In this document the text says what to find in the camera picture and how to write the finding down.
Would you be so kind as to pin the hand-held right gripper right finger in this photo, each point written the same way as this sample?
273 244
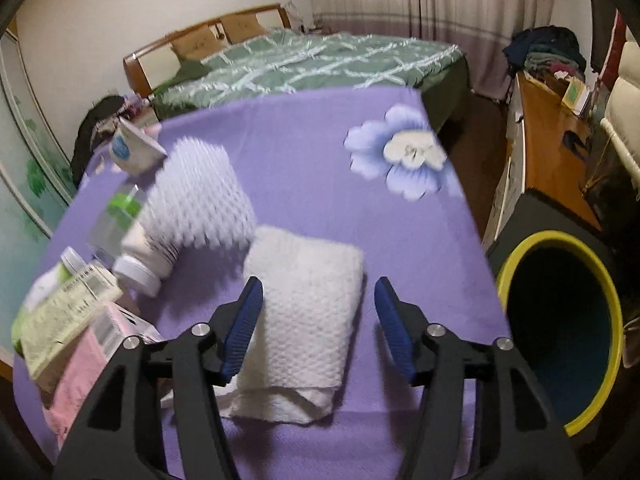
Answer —
395 325

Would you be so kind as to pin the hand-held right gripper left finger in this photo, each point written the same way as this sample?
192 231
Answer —
242 325

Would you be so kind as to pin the white paper towel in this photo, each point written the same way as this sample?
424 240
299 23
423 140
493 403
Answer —
305 300

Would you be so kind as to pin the yellow-rimmed trash bin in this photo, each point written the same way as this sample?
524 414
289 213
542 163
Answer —
565 340

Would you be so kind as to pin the white plastic bottle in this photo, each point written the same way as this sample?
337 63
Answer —
145 255

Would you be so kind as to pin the white foam net sleeve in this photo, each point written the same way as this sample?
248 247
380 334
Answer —
200 195

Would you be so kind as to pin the pink box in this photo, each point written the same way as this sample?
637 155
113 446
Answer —
75 375

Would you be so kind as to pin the purple floral blanket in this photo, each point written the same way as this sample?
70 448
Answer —
310 160

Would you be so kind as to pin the green and white packet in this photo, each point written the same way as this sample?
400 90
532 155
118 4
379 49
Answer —
55 320

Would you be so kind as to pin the white cup with blue label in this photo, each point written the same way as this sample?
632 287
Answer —
132 150

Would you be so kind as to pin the wooden desk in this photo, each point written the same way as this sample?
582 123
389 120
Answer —
545 160

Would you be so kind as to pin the black clothing heap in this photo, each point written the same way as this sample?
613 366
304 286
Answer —
90 130

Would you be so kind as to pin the dark green cloth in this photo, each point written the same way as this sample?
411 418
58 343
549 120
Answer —
187 72

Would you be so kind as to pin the painted wardrobe door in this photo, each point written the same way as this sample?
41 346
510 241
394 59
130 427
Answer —
25 185

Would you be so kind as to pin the bed with green bedding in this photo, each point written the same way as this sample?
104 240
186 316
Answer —
310 60

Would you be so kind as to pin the wooden bed headboard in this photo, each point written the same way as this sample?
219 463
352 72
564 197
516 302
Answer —
200 40

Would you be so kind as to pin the small green box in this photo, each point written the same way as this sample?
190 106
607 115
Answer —
575 95

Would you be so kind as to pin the pile of folded clothes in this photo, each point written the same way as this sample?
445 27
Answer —
545 50

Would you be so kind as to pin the white puffer jacket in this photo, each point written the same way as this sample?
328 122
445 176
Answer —
625 105

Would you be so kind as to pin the red garment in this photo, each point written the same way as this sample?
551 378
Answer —
612 60

